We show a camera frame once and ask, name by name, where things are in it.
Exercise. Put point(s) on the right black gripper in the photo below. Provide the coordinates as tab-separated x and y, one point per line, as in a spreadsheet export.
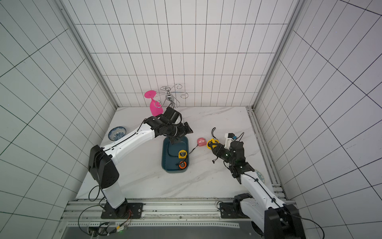
219	151

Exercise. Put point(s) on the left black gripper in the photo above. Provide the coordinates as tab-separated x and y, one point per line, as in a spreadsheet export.
182	132

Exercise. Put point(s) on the yellow tape measure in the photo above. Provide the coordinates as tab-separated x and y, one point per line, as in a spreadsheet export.
212	132
212	143
183	154

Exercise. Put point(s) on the pink tape measure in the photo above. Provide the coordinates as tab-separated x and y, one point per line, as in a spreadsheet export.
200	143

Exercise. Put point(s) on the teal plastic storage box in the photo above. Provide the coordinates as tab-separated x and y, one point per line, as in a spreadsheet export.
170	152

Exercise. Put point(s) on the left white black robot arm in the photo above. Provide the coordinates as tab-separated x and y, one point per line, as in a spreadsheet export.
103	160

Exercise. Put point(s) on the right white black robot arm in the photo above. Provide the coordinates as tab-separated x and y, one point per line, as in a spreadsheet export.
270	217

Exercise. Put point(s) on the orange black tape measure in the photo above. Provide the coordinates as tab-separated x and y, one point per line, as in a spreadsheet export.
182	165

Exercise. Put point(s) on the pink plastic wine glass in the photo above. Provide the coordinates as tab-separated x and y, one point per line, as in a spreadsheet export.
155	106

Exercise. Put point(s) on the chrome glass holder stand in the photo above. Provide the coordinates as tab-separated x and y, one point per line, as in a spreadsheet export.
172	92

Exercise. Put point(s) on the blue white ceramic bowl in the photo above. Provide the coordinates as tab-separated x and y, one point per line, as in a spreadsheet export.
117	133

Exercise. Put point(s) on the yellow patterned plate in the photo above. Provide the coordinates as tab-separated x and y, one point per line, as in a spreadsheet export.
260	176

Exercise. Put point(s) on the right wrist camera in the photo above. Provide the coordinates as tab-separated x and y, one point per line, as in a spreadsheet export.
229	138

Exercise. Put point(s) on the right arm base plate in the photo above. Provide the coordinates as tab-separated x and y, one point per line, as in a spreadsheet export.
228	210

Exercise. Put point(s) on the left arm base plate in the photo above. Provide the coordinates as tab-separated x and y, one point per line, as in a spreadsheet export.
124	211

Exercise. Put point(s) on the aluminium mounting rail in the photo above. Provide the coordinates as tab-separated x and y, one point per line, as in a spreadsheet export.
156	212

